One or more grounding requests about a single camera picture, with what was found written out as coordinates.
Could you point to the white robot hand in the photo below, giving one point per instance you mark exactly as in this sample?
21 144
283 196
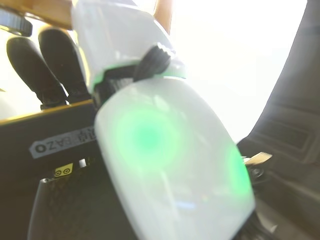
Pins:
170 155

